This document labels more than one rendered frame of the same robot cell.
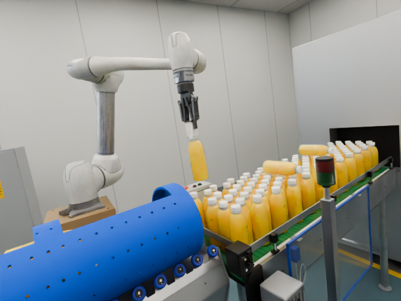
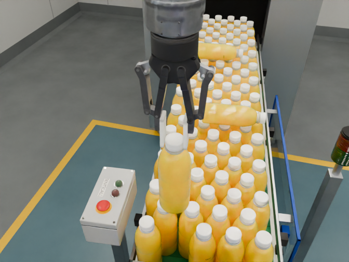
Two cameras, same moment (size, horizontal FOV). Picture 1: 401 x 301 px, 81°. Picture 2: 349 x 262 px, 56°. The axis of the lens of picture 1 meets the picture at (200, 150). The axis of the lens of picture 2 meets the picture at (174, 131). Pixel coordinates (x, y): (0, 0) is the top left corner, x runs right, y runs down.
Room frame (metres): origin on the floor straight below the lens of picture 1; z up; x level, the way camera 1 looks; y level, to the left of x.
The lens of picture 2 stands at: (0.73, 0.37, 1.82)
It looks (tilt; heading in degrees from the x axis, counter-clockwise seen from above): 40 degrees down; 314
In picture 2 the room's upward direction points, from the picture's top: straight up
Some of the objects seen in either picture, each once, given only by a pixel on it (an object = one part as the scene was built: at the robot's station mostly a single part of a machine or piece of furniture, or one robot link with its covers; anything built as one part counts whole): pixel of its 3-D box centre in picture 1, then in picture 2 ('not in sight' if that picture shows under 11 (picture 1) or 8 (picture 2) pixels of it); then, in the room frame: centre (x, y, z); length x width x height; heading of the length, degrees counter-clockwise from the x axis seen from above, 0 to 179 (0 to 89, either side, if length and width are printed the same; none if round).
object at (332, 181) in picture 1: (325, 177); (345, 152); (0.85, -0.45, 1.18); 0.06 x 0.06 x 0.05
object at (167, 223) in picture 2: (210, 211); (164, 227); (1.13, -0.01, 1.00); 0.07 x 0.07 x 0.19
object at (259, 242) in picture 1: (344, 188); (265, 108); (1.27, -0.77, 0.96); 1.60 x 0.01 x 0.03; 125
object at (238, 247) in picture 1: (238, 259); not in sight; (0.78, -0.08, 0.95); 0.10 x 0.07 x 0.10; 35
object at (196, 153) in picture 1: (197, 158); (174, 175); (1.07, 0.02, 1.29); 0.07 x 0.07 x 0.19
